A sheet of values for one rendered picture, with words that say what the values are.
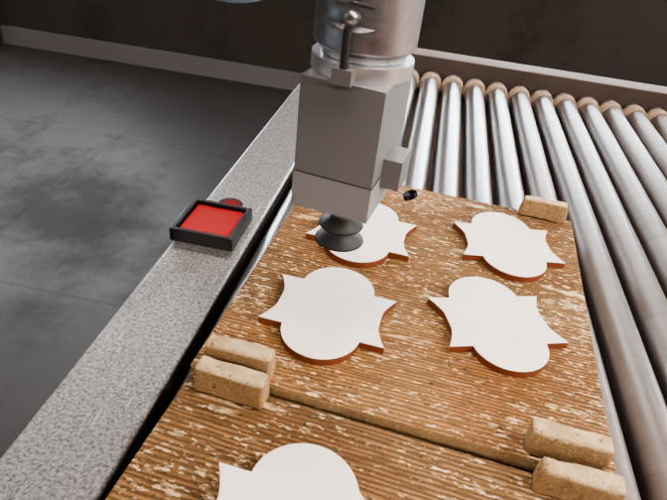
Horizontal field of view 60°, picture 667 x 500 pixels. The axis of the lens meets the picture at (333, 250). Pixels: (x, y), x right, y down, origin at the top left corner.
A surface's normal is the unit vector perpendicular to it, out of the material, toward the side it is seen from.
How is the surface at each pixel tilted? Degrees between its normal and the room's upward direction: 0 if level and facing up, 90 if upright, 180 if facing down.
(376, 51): 90
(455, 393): 0
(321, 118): 90
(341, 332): 0
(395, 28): 90
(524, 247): 0
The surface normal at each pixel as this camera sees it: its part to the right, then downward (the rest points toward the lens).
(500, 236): 0.11, -0.82
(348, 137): -0.34, 0.50
